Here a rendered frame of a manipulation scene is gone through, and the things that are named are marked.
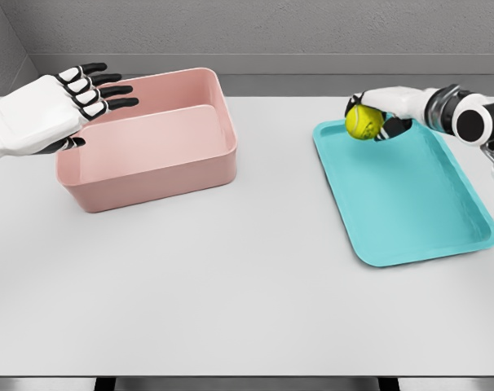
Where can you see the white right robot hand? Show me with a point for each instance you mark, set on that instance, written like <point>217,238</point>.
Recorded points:
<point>383,99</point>

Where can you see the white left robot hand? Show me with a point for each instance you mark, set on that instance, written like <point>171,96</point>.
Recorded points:
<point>47,106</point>

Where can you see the yellow-green tennis ball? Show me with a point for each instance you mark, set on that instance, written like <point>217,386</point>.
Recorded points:
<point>363,122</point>

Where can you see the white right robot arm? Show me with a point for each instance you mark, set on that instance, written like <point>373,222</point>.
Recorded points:
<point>467,118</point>

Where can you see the blue plastic tray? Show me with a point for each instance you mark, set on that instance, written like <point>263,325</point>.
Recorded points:
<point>406,191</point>

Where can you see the pink plastic basket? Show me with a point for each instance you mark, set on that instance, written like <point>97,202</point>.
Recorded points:
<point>157,142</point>

